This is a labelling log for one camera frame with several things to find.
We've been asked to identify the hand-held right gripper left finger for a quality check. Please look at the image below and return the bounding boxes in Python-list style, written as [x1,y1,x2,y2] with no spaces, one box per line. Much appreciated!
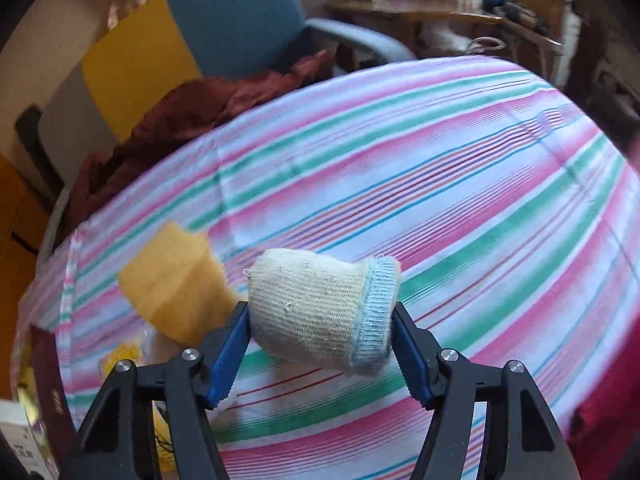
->
[57,301,251,480]

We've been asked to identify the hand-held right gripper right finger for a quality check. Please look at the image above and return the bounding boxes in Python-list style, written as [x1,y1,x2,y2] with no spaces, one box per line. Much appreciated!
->
[392,302,581,480]

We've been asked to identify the cream knit glove blue cuff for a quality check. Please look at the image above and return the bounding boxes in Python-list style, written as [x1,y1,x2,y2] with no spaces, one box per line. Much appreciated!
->
[247,248,402,377]

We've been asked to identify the gold cardboard box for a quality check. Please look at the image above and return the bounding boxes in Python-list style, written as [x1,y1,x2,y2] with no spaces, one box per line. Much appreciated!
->
[15,327,81,461]

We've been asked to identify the yellow cloth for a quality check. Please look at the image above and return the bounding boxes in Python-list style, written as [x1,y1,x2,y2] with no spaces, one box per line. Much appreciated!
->
[117,221,240,345]

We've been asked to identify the yellow plastic packet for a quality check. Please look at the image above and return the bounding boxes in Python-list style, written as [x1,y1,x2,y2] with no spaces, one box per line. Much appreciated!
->
[97,337,176,476]

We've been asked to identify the red cloth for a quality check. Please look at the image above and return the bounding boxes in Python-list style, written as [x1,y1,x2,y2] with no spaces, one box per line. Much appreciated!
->
[565,350,640,480]

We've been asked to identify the wooden panelled cabinet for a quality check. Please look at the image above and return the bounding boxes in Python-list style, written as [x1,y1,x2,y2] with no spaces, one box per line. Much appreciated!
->
[0,152,61,401]

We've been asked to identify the red-brown jacket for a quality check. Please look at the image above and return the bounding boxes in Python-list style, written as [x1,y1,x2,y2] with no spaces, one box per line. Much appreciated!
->
[65,50,336,231]

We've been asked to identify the grey yellow blue chair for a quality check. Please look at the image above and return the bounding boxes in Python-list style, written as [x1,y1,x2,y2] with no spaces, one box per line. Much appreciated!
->
[15,0,416,201]

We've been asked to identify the wooden side table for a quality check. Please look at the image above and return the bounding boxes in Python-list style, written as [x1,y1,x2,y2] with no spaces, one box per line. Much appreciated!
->
[325,0,506,58]

